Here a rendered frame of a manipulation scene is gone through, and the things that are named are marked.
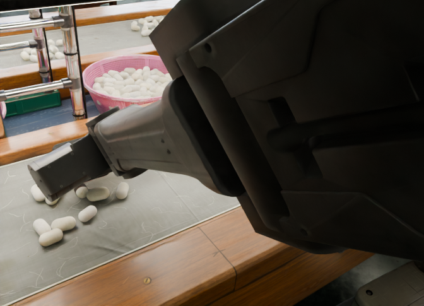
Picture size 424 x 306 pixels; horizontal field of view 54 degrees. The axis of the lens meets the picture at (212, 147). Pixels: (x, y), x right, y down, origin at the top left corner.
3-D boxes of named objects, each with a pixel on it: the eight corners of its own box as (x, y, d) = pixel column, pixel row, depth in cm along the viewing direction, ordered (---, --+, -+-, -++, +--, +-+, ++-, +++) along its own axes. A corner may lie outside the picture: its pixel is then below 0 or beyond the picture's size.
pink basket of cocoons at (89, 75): (211, 105, 112) (212, 72, 107) (142, 149, 93) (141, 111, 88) (137, 77, 124) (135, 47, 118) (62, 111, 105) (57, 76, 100)
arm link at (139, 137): (425, 192, 17) (308, -70, 15) (322, 279, 15) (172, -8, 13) (156, 164, 57) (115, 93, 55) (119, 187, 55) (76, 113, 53)
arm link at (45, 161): (156, 164, 52) (122, 103, 51) (75, 217, 47) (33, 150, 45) (125, 170, 62) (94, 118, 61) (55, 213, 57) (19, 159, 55)
